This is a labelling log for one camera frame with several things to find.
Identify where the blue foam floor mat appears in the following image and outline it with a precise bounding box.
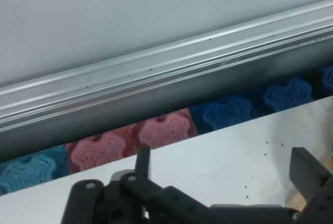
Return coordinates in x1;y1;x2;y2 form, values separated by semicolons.
188;65;333;135

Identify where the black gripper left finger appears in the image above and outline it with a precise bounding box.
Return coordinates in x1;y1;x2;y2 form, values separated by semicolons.
61;145;212;224

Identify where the aluminium side frame rail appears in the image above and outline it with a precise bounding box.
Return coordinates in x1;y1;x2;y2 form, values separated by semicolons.
0;0;333;161

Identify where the teal foam floor mat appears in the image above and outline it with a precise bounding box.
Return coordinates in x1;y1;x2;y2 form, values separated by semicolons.
0;144;70;196

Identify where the pink foam floor mat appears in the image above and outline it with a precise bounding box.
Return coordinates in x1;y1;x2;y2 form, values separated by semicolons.
65;107;198;175

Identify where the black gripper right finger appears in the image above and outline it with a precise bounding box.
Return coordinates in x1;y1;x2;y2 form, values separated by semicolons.
289;147;333;224

